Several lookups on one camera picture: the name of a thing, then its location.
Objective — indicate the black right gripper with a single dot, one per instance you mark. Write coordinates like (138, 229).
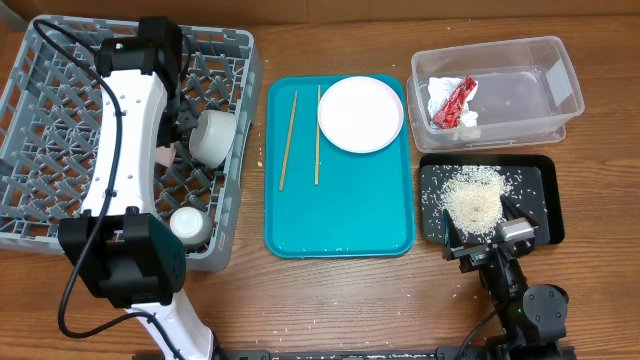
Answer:
(481, 252)

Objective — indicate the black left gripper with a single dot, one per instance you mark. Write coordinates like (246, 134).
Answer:
(191, 121)

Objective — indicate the pile of rice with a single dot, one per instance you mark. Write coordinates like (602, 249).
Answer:
(470, 194)

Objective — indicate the grey bowl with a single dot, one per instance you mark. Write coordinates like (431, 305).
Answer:
(213, 137)

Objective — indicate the white paper cup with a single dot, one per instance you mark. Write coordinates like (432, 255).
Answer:
(192, 226)

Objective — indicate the red snack wrapper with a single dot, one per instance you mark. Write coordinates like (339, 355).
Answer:
(449, 115)

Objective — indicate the wooden chopstick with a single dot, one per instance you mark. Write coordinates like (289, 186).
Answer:
(288, 142)
(317, 138)

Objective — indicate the white tissue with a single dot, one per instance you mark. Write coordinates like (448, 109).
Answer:
(439, 89)

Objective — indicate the large white plate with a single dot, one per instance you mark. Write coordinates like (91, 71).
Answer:
(360, 114)

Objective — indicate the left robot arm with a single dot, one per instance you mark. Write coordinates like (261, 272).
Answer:
(118, 245)

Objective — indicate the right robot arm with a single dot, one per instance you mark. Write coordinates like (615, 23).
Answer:
(527, 322)

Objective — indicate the black waste tray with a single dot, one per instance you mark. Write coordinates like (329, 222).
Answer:
(531, 185)

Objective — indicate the clear plastic bin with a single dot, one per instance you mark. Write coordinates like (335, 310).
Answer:
(527, 91)

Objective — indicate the grey dish rack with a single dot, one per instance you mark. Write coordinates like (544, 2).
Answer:
(50, 126)

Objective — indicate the teal plastic tray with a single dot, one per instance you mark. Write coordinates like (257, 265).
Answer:
(363, 205)

